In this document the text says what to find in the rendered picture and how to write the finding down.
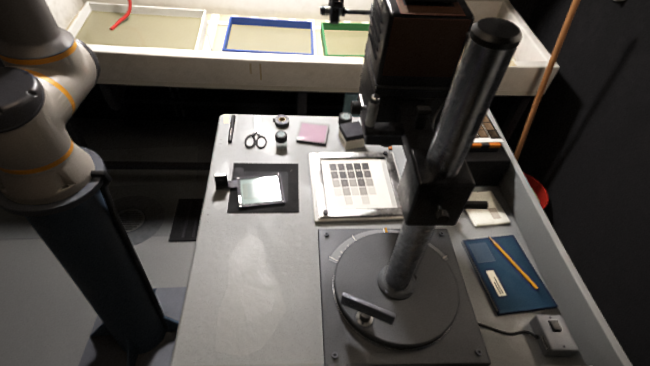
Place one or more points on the grey scissors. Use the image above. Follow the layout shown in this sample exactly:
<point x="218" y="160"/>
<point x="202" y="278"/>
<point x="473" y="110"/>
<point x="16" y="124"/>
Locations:
<point x="250" y="141"/>

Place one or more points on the wooden broom stick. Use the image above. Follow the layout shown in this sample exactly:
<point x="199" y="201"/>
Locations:
<point x="548" y="76"/>

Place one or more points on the small teal round cap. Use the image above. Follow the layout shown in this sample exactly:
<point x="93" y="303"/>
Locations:
<point x="345" y="117"/>

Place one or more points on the dark brown lamphouse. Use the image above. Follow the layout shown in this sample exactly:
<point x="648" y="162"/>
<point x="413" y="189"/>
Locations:
<point x="426" y="40"/>

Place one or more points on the black pen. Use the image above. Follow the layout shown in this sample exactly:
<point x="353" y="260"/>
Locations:
<point x="231" y="129"/>

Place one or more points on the small black round loupe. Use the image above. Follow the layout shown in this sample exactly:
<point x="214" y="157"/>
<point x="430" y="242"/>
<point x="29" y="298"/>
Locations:
<point x="281" y="136"/>

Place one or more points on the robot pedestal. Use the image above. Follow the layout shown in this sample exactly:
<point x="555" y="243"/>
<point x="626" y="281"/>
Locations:
<point x="91" y="254"/>

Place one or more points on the black sink tap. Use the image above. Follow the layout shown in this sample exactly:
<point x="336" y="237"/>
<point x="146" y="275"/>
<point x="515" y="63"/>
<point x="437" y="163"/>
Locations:
<point x="335" y="10"/>

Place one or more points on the red print tongs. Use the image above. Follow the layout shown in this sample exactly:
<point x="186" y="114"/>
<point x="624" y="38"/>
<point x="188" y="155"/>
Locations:
<point x="123" y="18"/>

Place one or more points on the grey patch test print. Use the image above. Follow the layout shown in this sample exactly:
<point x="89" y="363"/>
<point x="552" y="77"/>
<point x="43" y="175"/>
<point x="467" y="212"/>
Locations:
<point x="355" y="185"/>

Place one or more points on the brown compartment box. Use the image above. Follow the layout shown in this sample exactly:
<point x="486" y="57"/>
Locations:
<point x="486" y="129"/>

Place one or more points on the blue developing tray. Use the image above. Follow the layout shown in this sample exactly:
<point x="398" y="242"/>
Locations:
<point x="268" y="38"/>

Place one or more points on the white paper pad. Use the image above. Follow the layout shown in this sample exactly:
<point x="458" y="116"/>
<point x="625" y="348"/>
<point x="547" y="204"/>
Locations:
<point x="487" y="216"/>

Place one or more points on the small black cube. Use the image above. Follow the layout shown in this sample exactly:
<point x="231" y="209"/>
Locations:
<point x="221" y="180"/>

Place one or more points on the white darkroom sink bench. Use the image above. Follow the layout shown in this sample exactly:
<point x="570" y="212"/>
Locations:
<point x="213" y="68"/>

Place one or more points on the green developing tray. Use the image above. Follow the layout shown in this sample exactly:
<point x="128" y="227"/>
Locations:
<point x="344" y="41"/>

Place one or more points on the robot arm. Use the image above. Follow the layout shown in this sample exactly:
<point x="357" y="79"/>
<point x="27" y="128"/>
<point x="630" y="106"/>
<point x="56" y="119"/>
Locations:
<point x="40" y="152"/>

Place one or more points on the black and white box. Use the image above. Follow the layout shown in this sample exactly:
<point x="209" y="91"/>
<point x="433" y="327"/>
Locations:
<point x="352" y="133"/>

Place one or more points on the glass negative carrier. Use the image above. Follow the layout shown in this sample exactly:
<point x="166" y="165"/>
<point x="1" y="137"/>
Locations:
<point x="261" y="190"/>

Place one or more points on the yellow pencil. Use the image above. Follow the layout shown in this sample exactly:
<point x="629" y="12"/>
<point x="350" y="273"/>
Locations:
<point x="514" y="263"/>

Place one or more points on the white masking easel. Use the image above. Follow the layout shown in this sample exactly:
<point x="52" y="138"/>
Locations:
<point x="315" y="193"/>

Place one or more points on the blue notebook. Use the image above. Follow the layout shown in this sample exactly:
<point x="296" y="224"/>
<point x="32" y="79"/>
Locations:
<point x="508" y="294"/>

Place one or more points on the red bucket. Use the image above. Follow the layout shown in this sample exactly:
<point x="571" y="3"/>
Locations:
<point x="539" y="193"/>

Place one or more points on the white developing tray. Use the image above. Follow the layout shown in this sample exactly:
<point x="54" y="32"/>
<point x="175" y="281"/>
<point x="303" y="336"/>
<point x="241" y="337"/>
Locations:
<point x="142" y="30"/>

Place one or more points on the pink paper sheet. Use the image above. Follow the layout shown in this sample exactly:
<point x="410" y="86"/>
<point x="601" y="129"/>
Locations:
<point x="313" y="133"/>

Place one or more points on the grey switch box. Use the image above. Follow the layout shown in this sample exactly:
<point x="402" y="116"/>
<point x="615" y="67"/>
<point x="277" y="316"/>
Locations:
<point x="553" y="335"/>

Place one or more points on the black enlarger body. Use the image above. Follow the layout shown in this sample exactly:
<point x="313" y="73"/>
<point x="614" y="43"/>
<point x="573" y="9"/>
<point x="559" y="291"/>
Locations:
<point x="457" y="117"/>

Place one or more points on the dark grey clamp lever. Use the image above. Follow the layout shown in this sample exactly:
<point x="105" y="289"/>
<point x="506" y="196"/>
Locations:
<point x="366" y="308"/>

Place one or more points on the dark grey enlarger baseboard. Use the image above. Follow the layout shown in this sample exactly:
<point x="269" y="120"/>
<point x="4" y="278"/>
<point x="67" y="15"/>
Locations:
<point x="467" y="350"/>

